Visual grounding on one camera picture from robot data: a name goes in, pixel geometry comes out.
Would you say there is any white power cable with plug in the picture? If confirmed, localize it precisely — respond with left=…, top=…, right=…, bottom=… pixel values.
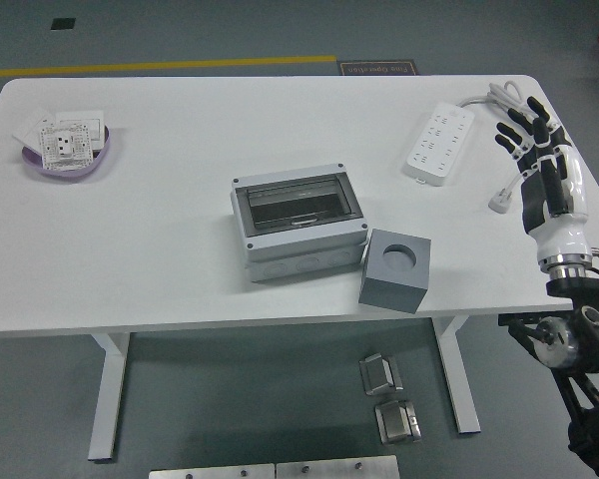
left=456, top=81, right=533, bottom=215

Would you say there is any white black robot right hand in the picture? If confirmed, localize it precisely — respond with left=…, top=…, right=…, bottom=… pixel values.
left=493, top=95, right=593, bottom=265

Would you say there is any purple bowl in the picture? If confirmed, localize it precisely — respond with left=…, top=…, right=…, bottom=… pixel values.
left=20, top=124, right=112, bottom=180

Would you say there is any grey electrical box with lid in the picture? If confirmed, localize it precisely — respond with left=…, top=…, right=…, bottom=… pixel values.
left=231, top=162, right=370, bottom=284

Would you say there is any white switch plate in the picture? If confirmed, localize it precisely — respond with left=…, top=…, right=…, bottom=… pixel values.
left=54, top=109, right=106, bottom=151

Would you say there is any white socket panel with print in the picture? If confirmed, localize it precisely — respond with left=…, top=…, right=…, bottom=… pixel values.
left=36, top=121, right=94, bottom=171

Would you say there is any white power strip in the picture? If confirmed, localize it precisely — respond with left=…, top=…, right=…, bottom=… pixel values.
left=402, top=102, right=475, bottom=189

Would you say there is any white flat plate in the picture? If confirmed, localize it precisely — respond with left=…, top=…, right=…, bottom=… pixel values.
left=12, top=107, right=56, bottom=151

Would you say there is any grey cube with round hole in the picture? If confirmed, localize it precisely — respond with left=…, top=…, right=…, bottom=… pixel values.
left=357, top=228, right=433, bottom=315

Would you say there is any small metal bracket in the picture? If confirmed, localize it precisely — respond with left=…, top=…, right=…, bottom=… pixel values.
left=373, top=398, right=423, bottom=445
left=358, top=352, right=404, bottom=397

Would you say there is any flat metal plate with screws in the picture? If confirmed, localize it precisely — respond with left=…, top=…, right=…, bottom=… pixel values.
left=276, top=454, right=400, bottom=479
left=148, top=463, right=276, bottom=479

